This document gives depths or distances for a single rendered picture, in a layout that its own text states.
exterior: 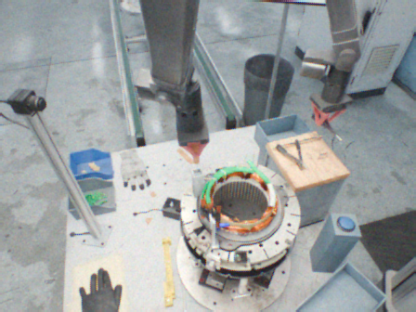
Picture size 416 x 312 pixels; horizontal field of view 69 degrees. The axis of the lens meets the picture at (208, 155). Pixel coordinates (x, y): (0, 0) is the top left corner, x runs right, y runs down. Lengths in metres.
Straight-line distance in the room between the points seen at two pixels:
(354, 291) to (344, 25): 0.62
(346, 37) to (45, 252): 1.99
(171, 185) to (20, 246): 1.29
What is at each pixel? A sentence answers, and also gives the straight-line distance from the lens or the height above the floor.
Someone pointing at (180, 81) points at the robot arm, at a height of 1.53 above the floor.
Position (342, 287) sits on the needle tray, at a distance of 0.87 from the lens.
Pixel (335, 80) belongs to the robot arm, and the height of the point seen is 1.35.
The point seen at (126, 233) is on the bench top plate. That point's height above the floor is 0.78.
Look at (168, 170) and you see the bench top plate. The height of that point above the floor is 0.78.
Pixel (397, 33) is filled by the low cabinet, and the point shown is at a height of 0.65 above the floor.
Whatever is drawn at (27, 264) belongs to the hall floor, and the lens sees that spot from 2.23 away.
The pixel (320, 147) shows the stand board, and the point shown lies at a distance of 1.07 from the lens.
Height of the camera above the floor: 1.78
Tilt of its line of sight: 47 degrees down
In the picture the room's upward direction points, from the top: straight up
